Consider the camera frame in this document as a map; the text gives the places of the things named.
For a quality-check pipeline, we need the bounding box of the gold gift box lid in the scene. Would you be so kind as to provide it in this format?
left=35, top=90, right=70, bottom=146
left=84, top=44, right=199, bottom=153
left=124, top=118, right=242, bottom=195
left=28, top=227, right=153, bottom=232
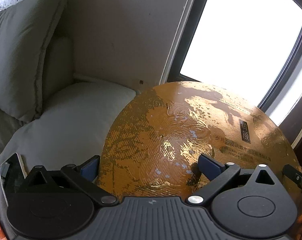
left=98, top=81, right=302, bottom=239

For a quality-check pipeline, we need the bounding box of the smartphone with beige case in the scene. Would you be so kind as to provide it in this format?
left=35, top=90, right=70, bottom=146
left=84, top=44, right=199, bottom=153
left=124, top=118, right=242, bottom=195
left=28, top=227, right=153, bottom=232
left=0, top=153, right=27, bottom=206

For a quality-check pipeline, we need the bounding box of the grey upright cushion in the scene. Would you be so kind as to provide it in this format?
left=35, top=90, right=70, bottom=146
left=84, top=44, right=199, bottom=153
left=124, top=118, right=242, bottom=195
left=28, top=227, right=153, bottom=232
left=0, top=0, right=67, bottom=122

